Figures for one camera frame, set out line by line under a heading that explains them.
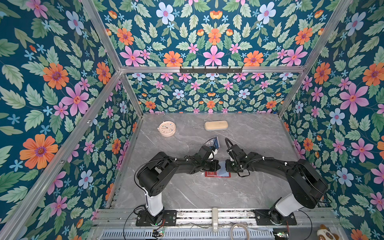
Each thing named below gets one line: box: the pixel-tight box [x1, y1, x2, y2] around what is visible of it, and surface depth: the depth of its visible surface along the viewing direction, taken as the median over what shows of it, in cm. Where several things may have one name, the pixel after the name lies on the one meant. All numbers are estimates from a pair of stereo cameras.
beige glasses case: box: [204, 120, 229, 131], surface depth 110 cm
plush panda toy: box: [317, 224, 340, 240], surface depth 68 cm
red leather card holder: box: [205, 171, 231, 178], surface depth 90 cm
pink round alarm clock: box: [157, 120, 176, 138], surface depth 110 cm
